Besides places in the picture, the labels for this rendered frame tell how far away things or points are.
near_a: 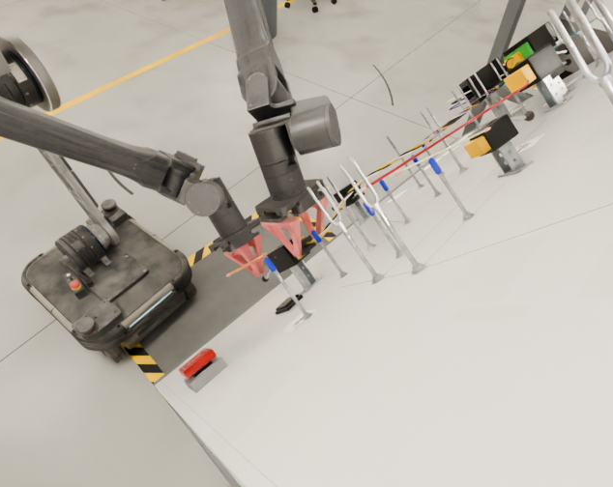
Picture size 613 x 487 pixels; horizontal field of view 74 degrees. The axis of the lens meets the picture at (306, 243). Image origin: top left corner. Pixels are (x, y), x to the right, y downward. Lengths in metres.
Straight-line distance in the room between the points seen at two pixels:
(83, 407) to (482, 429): 1.84
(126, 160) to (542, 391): 0.65
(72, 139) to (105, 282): 1.27
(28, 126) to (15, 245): 2.03
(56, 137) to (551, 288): 0.63
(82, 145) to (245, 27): 0.30
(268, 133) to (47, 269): 1.66
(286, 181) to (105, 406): 1.51
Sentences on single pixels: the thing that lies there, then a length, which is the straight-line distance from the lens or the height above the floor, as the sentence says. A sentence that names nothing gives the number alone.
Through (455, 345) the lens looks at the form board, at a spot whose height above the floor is 1.43.
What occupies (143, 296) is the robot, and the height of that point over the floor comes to 0.24.
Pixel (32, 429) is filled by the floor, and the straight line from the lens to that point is 2.04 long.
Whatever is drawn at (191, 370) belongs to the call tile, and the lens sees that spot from 0.61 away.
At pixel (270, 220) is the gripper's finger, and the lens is 0.61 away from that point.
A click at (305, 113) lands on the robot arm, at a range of 0.58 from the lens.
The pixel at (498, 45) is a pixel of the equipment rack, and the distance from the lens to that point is 1.41.
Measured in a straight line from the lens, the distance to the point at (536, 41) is 1.16.
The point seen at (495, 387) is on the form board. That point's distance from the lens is 0.24.
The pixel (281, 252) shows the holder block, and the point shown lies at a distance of 0.68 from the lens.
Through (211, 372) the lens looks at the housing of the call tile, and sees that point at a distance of 0.61.
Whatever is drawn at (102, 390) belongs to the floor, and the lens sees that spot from 1.97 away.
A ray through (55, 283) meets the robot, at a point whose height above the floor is 0.24.
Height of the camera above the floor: 1.67
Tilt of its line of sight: 50 degrees down
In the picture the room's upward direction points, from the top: straight up
